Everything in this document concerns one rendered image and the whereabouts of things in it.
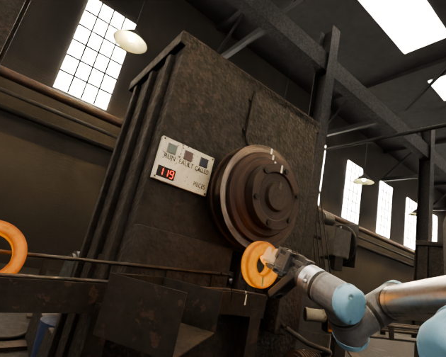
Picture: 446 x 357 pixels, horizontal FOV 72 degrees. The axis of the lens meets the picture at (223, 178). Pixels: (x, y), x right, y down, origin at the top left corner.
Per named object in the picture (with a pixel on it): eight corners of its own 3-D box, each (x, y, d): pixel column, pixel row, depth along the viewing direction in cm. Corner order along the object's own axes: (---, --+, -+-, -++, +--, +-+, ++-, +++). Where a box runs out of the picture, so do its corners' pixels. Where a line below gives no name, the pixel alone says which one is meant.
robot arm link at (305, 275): (322, 302, 89) (301, 298, 84) (309, 294, 93) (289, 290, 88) (333, 273, 90) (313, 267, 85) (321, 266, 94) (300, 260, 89)
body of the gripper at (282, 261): (292, 250, 103) (320, 264, 93) (283, 274, 103) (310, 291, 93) (277, 244, 99) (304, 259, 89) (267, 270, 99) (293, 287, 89)
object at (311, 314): (302, 320, 141) (303, 306, 143) (322, 322, 142) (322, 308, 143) (306, 322, 136) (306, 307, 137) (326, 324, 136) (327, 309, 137)
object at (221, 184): (199, 236, 123) (224, 130, 135) (279, 258, 148) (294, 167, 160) (208, 238, 118) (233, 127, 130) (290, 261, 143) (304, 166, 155)
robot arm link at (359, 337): (384, 340, 85) (376, 310, 80) (349, 362, 83) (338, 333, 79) (360, 316, 93) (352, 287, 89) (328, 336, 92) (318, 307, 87)
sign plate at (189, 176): (149, 177, 122) (161, 136, 127) (203, 196, 136) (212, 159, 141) (151, 176, 120) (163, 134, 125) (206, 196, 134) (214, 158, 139)
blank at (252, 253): (243, 238, 106) (250, 239, 103) (275, 244, 115) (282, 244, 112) (238, 285, 103) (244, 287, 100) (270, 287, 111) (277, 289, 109)
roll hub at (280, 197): (238, 219, 122) (251, 155, 130) (286, 236, 137) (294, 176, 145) (248, 220, 118) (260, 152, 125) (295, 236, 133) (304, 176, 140)
